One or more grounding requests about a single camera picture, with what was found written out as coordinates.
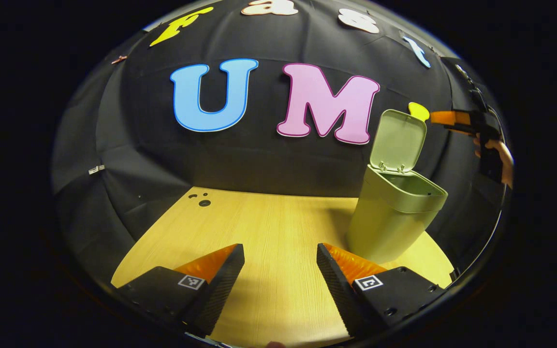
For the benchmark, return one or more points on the copper cloth clip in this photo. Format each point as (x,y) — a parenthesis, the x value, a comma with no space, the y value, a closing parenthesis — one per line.
(119,59)

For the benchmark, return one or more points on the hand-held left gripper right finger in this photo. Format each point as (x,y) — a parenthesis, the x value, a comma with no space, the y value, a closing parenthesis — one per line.
(341,295)

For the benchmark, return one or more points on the wooden desktop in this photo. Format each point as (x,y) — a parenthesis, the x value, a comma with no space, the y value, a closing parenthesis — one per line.
(269,227)

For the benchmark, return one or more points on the black backdrop cloth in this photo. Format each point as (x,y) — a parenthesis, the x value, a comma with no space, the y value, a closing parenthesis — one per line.
(259,159)

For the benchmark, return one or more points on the pale green desktop garbage bin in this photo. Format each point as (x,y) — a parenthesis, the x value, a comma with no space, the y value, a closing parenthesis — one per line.
(385,227)

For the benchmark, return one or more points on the silver cloth clip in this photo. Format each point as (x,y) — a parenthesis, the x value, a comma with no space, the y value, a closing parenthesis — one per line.
(96,169)

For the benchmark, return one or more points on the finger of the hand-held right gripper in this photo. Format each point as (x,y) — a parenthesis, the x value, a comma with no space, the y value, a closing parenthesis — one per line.
(460,128)
(450,117)

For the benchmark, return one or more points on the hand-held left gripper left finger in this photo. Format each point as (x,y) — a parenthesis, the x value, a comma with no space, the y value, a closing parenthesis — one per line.
(218,295)

